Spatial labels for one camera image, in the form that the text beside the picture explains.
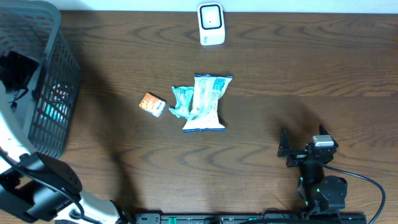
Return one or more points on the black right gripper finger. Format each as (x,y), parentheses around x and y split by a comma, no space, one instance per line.
(322,130)
(285,148)

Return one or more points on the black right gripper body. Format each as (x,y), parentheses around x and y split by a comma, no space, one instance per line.
(297,159)

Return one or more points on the white blue snack bag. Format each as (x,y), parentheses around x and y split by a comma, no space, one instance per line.
(208,89)

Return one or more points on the teal snack packet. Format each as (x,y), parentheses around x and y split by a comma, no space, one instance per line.
(183,96)

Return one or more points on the orange juice carton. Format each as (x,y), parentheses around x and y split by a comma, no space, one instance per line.
(152,104)

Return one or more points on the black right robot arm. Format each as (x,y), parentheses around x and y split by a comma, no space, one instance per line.
(324,195)

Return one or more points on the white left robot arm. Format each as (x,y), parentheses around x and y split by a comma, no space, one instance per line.
(35,186)

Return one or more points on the white barcode scanner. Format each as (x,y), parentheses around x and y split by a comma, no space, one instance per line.
(211,24)

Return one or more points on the grey plastic mesh basket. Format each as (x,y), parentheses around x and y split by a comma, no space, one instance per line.
(32,28)

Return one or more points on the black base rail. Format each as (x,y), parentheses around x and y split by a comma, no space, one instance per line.
(269,217)

